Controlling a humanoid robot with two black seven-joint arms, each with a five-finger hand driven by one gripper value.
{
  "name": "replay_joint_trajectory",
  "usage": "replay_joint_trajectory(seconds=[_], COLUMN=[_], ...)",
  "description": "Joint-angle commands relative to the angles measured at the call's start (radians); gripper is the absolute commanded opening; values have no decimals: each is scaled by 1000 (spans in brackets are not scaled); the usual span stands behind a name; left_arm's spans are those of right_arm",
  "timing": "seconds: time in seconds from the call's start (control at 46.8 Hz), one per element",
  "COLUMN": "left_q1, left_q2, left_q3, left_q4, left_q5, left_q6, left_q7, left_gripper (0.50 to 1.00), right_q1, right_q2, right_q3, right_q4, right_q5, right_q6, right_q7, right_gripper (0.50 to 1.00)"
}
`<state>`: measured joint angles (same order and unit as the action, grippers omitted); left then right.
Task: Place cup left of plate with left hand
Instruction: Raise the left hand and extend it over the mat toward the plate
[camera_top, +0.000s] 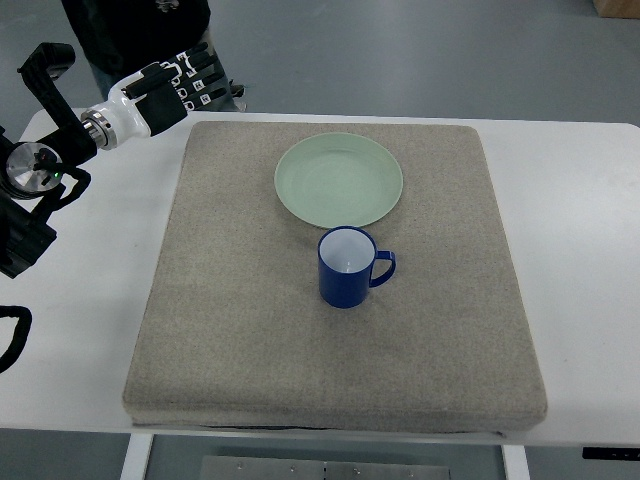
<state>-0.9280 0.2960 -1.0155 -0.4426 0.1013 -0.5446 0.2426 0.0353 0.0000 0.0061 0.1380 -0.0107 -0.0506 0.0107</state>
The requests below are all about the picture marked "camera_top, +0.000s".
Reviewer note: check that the black table control panel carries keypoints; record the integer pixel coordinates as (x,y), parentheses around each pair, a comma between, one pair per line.
(611,453)

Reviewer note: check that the white table frame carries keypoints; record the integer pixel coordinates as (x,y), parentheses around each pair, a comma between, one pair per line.
(139,448)

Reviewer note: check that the grey metal base plate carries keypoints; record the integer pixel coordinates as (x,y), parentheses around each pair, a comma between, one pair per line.
(228,467)

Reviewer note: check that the light green plate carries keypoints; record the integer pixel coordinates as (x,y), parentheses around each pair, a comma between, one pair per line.
(337,178)

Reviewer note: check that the cardboard box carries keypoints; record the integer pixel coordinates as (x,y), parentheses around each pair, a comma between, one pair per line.
(621,9)

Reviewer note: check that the beige fabric cushion mat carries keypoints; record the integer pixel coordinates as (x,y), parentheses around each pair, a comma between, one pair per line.
(235,333)

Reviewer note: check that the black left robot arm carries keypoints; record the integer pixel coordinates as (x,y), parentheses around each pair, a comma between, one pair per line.
(41,177)

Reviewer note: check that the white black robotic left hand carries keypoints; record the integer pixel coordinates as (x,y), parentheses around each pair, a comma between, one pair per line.
(159,96)

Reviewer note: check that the person in dark clothes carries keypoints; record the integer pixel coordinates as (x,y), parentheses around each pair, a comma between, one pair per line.
(119,38)

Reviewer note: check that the blue mug white inside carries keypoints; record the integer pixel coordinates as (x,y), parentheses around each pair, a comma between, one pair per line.
(350,265)

